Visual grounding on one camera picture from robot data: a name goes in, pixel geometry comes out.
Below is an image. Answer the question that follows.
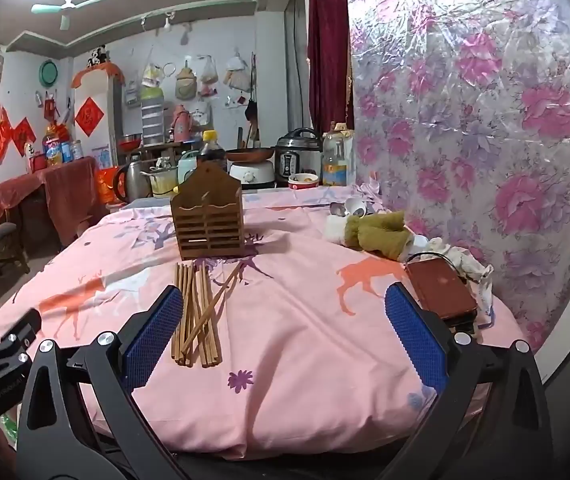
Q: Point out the table under red cloth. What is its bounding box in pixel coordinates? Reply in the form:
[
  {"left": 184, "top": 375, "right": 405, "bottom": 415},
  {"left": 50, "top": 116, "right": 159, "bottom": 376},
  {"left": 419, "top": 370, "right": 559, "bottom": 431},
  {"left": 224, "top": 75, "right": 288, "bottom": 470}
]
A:
[{"left": 0, "top": 156, "right": 100, "bottom": 248}]

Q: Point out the olive green knit cloth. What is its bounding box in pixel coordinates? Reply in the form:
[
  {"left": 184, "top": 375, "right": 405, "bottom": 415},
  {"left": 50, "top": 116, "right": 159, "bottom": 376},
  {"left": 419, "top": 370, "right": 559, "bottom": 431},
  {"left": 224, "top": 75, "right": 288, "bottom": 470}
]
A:
[{"left": 342, "top": 211, "right": 416, "bottom": 262}]

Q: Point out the pink thermos jug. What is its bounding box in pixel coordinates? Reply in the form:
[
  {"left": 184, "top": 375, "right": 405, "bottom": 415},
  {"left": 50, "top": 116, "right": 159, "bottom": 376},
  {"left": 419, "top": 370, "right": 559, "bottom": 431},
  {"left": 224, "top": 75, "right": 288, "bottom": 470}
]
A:
[{"left": 171, "top": 105, "right": 194, "bottom": 143}]

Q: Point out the orange bag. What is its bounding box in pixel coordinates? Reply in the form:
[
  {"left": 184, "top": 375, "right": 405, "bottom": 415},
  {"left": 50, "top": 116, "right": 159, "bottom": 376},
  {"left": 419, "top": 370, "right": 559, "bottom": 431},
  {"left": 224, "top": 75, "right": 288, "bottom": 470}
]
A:
[{"left": 96, "top": 167, "right": 119, "bottom": 205}]

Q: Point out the steel pressure cooker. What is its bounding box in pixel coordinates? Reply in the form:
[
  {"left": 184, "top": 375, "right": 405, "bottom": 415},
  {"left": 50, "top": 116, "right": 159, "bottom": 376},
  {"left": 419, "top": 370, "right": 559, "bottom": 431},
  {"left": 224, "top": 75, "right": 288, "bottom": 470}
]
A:
[{"left": 275, "top": 127, "right": 324, "bottom": 188}]

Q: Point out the red diamond paper decoration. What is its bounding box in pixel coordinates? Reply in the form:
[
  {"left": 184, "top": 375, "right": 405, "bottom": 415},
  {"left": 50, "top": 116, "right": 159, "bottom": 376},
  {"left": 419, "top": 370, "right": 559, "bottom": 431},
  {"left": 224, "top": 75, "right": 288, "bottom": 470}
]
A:
[
  {"left": 75, "top": 100, "right": 100, "bottom": 136},
  {"left": 12, "top": 117, "right": 36, "bottom": 157}
]

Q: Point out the steel kettle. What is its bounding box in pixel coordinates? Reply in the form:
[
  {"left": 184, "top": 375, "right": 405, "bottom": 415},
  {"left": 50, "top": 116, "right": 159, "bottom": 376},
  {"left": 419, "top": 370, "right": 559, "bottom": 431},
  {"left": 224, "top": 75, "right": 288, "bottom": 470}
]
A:
[{"left": 115, "top": 160, "right": 152, "bottom": 204}]

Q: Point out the stacked grey green-lidded container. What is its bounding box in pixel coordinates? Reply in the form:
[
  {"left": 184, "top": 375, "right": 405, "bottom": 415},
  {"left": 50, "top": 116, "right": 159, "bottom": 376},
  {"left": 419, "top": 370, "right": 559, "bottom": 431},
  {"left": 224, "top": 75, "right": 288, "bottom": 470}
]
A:
[{"left": 140, "top": 86, "right": 166, "bottom": 147}]

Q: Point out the dark sauce bottle yellow cap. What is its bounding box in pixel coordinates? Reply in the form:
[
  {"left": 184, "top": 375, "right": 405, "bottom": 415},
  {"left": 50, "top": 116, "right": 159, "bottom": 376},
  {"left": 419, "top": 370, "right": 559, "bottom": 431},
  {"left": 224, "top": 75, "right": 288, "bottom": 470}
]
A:
[{"left": 199, "top": 130, "right": 229, "bottom": 173}]

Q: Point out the white electric cooker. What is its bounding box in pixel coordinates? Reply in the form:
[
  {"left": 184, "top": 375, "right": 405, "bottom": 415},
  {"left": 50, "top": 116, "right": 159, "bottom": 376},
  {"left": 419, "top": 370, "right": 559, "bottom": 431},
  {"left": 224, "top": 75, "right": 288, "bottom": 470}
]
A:
[{"left": 228, "top": 160, "right": 276, "bottom": 190}]

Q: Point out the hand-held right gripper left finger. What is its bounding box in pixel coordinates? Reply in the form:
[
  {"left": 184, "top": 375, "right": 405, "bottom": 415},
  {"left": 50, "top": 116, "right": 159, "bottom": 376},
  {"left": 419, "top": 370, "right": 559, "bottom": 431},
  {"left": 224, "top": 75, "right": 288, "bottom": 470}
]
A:
[{"left": 17, "top": 284, "right": 188, "bottom": 480}]

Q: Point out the copper frying pan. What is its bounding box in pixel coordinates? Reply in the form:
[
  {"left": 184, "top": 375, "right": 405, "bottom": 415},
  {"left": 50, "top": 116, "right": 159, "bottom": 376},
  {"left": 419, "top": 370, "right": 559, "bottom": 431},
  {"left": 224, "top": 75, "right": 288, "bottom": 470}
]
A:
[{"left": 225, "top": 146, "right": 276, "bottom": 162}]

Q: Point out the white fluffy cloth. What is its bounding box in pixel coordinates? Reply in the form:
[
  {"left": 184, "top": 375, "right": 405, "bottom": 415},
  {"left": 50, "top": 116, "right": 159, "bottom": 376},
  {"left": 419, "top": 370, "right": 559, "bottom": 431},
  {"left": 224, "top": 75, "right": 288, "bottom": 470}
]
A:
[{"left": 326, "top": 215, "right": 350, "bottom": 245}]

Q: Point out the green ceiling fan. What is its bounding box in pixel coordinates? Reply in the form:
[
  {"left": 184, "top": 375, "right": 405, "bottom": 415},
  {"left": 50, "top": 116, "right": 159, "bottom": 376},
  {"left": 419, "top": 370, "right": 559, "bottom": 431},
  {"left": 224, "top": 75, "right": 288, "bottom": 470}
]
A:
[{"left": 31, "top": 0, "right": 108, "bottom": 32}]

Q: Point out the pink deer-print cloth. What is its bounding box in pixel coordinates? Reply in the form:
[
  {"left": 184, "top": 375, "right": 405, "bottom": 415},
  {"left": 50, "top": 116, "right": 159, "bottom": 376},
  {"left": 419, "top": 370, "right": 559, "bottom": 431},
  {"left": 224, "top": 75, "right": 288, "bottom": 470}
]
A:
[{"left": 0, "top": 187, "right": 526, "bottom": 461}]

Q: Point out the red paper bowl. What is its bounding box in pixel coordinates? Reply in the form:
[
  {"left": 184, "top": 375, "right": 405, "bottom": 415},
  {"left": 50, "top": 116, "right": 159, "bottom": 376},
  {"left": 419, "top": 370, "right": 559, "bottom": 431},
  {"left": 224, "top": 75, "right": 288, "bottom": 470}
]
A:
[{"left": 288, "top": 172, "right": 320, "bottom": 191}]

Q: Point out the clear bag with yellow contents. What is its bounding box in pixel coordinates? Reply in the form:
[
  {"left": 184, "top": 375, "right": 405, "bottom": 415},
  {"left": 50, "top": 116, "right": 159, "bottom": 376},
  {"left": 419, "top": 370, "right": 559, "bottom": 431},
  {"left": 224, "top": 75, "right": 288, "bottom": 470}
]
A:
[{"left": 141, "top": 62, "right": 163, "bottom": 88}]

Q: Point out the white hanging bag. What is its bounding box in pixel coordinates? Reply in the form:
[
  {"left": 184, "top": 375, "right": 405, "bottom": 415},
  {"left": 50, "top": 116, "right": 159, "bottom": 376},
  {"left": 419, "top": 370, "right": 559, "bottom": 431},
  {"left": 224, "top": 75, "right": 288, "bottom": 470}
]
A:
[{"left": 192, "top": 101, "right": 214, "bottom": 128}]

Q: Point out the floral mattress in plastic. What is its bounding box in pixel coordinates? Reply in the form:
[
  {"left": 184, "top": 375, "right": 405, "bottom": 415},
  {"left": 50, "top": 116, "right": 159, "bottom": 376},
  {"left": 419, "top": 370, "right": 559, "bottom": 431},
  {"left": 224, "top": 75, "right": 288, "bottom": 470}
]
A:
[{"left": 346, "top": 0, "right": 570, "bottom": 383}]

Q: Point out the yellow pot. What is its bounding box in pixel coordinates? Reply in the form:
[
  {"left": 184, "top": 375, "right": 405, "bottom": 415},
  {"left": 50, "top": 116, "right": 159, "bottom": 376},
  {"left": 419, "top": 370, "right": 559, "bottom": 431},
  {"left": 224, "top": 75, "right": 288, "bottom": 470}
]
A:
[{"left": 142, "top": 166, "right": 180, "bottom": 197}]

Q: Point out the dark red curtain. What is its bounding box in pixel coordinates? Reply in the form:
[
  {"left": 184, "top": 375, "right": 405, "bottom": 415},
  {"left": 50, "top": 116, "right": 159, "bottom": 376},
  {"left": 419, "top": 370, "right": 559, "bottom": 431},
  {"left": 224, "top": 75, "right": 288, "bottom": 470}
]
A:
[{"left": 306, "top": 0, "right": 356, "bottom": 136}]

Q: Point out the white fridge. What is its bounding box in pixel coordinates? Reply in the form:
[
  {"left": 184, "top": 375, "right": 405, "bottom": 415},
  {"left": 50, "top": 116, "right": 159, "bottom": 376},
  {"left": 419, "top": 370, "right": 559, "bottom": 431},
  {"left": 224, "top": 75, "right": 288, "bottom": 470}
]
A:
[{"left": 72, "top": 72, "right": 126, "bottom": 171}]

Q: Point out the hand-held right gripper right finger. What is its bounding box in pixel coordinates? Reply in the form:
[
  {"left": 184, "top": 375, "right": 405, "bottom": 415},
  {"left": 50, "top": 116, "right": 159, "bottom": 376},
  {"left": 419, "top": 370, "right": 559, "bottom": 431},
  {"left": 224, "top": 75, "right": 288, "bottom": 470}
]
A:
[{"left": 384, "top": 281, "right": 556, "bottom": 480}]

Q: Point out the green round plate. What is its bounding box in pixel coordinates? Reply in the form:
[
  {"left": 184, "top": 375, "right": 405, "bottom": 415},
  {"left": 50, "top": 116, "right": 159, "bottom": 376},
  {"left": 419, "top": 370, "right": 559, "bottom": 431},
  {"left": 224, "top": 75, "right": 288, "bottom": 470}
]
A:
[{"left": 39, "top": 59, "right": 60, "bottom": 86}]

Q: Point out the teal appliance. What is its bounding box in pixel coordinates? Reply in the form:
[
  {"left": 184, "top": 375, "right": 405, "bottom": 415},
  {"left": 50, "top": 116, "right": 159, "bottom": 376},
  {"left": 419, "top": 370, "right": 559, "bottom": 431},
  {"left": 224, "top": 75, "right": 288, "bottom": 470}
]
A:
[{"left": 178, "top": 150, "right": 202, "bottom": 184}]

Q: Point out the straw hat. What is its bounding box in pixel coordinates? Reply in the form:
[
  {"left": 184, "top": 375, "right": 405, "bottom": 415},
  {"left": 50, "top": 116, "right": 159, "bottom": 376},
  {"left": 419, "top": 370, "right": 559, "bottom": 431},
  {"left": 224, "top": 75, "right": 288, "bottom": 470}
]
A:
[{"left": 175, "top": 60, "right": 198, "bottom": 100}]

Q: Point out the orange cloth cover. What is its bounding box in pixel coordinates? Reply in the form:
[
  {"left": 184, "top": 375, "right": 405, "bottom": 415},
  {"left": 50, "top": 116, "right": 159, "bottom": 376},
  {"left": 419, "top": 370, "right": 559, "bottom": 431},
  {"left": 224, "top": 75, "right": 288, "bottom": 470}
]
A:
[{"left": 72, "top": 62, "right": 126, "bottom": 88}]

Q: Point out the clear oil bottle yellow label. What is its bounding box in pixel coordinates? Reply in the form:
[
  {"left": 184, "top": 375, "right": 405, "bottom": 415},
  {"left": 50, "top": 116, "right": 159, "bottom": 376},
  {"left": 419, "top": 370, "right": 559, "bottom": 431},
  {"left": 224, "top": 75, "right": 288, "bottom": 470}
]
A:
[{"left": 322, "top": 121, "right": 350, "bottom": 187}]

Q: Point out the brown leather case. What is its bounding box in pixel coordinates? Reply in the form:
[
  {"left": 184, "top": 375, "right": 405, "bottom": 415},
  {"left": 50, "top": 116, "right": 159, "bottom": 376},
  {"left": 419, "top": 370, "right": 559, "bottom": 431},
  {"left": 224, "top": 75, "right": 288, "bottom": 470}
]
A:
[{"left": 405, "top": 259, "right": 478, "bottom": 322}]

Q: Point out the beige hanging bag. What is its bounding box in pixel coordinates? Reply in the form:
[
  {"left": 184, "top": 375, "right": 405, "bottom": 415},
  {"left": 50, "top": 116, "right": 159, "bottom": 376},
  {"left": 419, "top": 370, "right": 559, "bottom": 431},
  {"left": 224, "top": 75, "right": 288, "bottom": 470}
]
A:
[{"left": 224, "top": 55, "right": 249, "bottom": 92}]

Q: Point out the clear bag with red contents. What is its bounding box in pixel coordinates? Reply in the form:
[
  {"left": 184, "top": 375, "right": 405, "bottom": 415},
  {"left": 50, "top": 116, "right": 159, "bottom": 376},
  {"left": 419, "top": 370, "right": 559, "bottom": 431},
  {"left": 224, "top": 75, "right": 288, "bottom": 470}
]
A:
[{"left": 197, "top": 55, "right": 219, "bottom": 97}]

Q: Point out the black hanging ladle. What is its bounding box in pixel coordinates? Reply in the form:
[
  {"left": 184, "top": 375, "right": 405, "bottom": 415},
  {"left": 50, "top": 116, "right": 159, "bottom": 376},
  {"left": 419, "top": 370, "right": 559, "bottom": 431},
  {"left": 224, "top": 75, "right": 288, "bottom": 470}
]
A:
[{"left": 245, "top": 52, "right": 260, "bottom": 123}]

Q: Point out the yellow oil bottle blue label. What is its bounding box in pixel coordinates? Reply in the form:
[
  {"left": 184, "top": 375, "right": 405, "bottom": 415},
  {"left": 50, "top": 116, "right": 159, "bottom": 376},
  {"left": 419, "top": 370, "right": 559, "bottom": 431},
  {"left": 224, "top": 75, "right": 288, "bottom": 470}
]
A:
[{"left": 42, "top": 122, "right": 64, "bottom": 166}]

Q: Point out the bundle of wooden chopsticks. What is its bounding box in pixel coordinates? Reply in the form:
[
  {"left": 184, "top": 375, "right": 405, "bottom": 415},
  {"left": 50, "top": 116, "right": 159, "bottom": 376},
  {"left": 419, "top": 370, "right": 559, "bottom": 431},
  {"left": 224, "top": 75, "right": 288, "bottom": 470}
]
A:
[{"left": 171, "top": 259, "right": 244, "bottom": 368}]

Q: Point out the brown slatted chopstick holder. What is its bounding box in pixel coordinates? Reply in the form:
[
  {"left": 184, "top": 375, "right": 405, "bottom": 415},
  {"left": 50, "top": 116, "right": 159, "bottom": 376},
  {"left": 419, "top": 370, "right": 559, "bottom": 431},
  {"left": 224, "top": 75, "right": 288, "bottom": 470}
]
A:
[{"left": 170, "top": 161, "right": 246, "bottom": 262}]

